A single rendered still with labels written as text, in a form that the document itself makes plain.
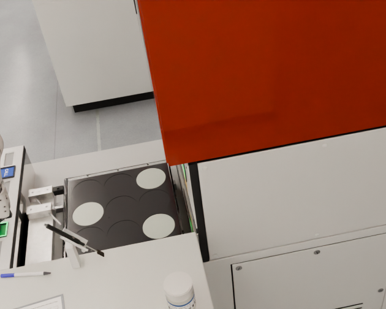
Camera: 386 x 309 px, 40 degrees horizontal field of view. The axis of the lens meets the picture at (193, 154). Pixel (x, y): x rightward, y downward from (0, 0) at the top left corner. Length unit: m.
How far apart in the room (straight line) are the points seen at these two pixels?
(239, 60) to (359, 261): 0.91
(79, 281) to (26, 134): 2.32
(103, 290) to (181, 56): 0.65
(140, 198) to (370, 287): 0.86
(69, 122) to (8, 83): 0.80
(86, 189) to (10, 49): 3.09
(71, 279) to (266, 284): 0.65
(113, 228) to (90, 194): 0.18
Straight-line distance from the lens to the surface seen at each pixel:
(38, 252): 1.69
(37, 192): 1.83
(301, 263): 1.74
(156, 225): 1.62
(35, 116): 3.83
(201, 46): 1.13
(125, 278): 1.44
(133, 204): 1.70
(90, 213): 1.71
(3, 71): 4.48
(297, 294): 1.88
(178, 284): 1.28
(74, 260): 1.47
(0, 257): 1.61
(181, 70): 1.15
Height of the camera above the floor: 2.11
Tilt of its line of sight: 41 degrees down
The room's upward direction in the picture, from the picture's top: 8 degrees counter-clockwise
